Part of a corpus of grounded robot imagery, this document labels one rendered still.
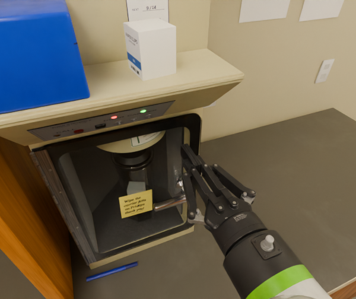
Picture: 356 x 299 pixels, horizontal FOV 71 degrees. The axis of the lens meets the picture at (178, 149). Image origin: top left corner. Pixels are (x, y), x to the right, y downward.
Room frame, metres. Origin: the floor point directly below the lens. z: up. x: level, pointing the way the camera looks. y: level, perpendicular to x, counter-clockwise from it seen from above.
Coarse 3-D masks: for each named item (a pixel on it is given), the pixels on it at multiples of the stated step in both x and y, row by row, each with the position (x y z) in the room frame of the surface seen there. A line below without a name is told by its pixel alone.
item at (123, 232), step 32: (128, 128) 0.37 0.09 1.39; (160, 128) 0.39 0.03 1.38; (192, 128) 0.41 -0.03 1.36; (64, 160) 0.32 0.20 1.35; (96, 160) 0.34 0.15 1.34; (128, 160) 0.36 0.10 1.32; (160, 160) 0.39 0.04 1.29; (96, 192) 0.33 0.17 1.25; (128, 192) 0.36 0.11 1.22; (160, 192) 0.38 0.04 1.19; (96, 224) 0.32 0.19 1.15; (128, 224) 0.35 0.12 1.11; (160, 224) 0.38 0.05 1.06; (96, 256) 0.31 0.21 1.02
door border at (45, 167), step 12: (36, 156) 0.31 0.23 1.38; (48, 156) 0.31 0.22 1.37; (48, 168) 0.31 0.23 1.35; (48, 180) 0.31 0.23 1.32; (60, 180) 0.31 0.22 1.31; (60, 192) 0.31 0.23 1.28; (60, 204) 0.31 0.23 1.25; (72, 216) 0.31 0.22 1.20; (72, 228) 0.31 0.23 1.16; (84, 240) 0.31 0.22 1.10; (84, 252) 0.31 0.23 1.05
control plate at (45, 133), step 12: (144, 108) 0.30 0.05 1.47; (156, 108) 0.32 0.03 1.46; (168, 108) 0.34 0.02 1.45; (84, 120) 0.27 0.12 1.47; (96, 120) 0.28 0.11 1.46; (108, 120) 0.30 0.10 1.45; (120, 120) 0.32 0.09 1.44; (132, 120) 0.34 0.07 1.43; (36, 132) 0.25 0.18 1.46; (48, 132) 0.27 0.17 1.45; (60, 132) 0.28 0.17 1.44; (72, 132) 0.30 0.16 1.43; (84, 132) 0.32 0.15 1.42
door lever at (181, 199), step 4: (180, 184) 0.40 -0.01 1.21; (180, 188) 0.39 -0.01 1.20; (184, 192) 0.37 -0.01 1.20; (176, 196) 0.36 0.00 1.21; (180, 196) 0.36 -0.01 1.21; (184, 196) 0.36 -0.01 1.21; (164, 200) 0.35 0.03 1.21; (168, 200) 0.35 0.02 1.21; (172, 200) 0.35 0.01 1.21; (176, 200) 0.35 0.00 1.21; (180, 200) 0.35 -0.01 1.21; (184, 200) 0.35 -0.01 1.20; (156, 204) 0.34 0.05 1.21; (160, 204) 0.34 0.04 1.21; (164, 204) 0.34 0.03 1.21; (168, 204) 0.34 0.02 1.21; (172, 204) 0.34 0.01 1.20; (176, 204) 0.34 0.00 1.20; (156, 208) 0.33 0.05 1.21; (160, 208) 0.33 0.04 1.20; (164, 208) 0.33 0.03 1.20
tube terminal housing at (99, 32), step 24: (72, 0) 0.36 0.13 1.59; (96, 0) 0.37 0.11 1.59; (120, 0) 0.38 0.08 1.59; (192, 0) 0.42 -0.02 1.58; (96, 24) 0.37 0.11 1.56; (120, 24) 0.38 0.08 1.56; (192, 24) 0.42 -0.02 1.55; (96, 48) 0.37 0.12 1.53; (120, 48) 0.38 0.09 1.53; (192, 48) 0.42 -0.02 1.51; (144, 120) 0.39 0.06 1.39; (168, 240) 0.40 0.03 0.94; (96, 264) 0.32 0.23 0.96
